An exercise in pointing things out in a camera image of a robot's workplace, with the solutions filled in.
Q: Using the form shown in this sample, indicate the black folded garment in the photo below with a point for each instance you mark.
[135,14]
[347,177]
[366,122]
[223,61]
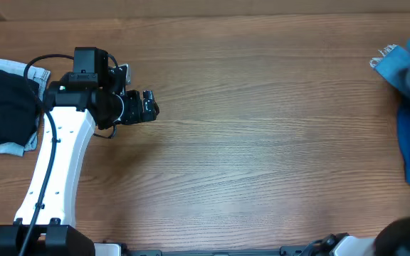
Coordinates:
[18,110]

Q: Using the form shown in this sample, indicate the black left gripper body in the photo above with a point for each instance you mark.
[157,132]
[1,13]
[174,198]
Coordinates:
[148,107]

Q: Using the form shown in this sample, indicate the light denim folded garment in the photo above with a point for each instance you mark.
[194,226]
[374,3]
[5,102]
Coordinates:
[38,75]

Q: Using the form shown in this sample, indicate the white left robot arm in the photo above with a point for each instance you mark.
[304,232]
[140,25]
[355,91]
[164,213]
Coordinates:
[45,222]

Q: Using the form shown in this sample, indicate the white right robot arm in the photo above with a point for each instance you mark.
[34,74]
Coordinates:
[393,240]

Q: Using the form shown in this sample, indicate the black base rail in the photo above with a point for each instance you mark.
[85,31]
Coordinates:
[205,252]

